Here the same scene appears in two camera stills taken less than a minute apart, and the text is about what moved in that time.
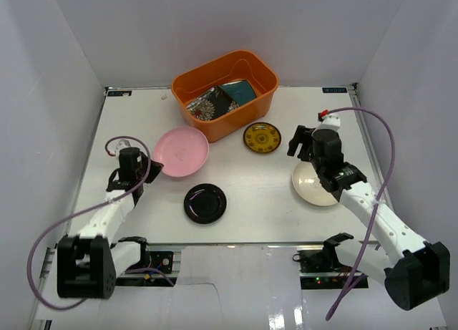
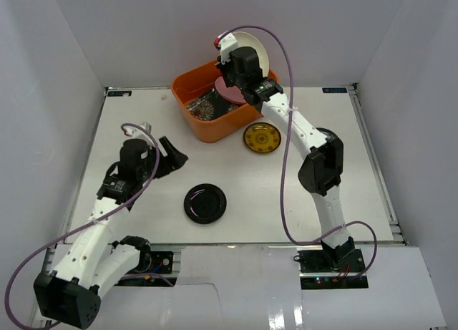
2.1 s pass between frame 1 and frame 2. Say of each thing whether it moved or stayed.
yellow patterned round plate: stayed
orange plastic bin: stayed
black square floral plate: stayed
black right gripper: moved
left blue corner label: stayed
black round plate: stayed
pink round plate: moved
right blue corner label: stayed
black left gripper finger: moved
